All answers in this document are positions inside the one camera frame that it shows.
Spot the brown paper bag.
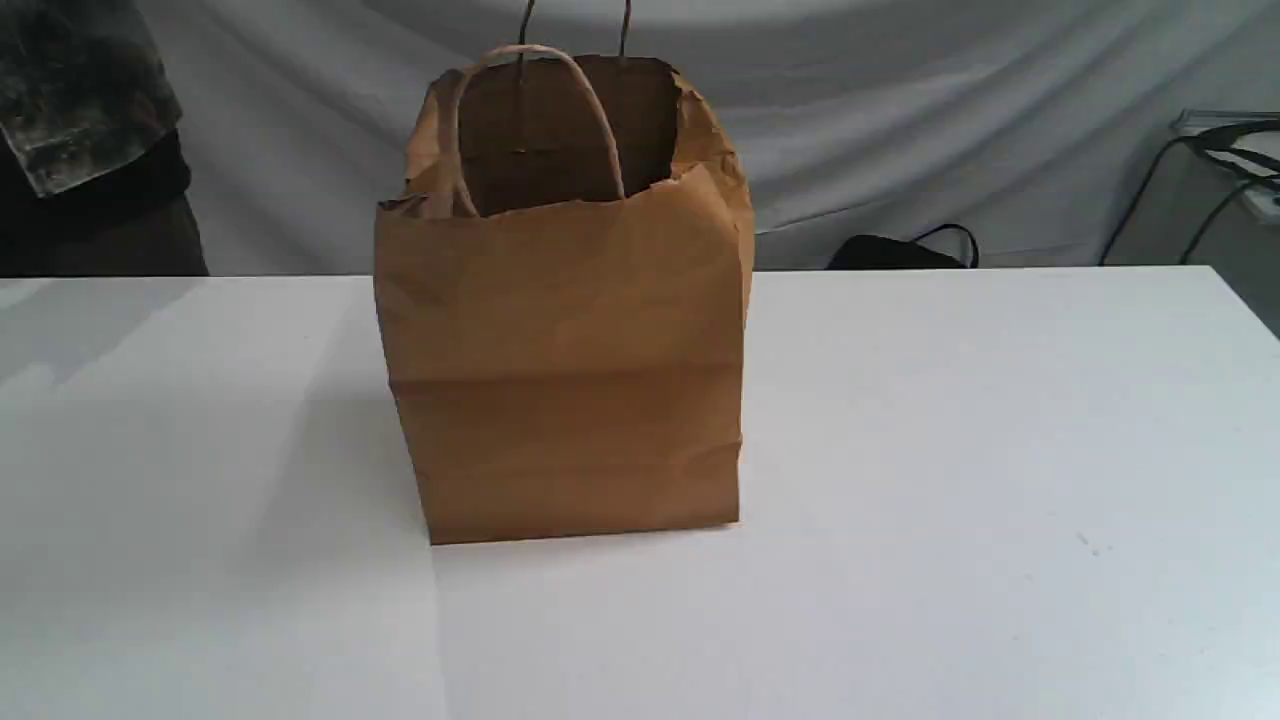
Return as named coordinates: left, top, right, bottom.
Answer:
left=372, top=3, right=755, bottom=544

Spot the black device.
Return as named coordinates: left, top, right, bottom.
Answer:
left=826, top=223, right=980, bottom=272

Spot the camouflage jacket person torso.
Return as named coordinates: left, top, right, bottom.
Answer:
left=1, top=1, right=209, bottom=278

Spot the grey device at right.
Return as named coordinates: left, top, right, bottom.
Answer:
left=1170, top=109, right=1279, bottom=225

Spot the black cable at right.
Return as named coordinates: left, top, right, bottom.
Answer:
left=1100, top=122, right=1280, bottom=266

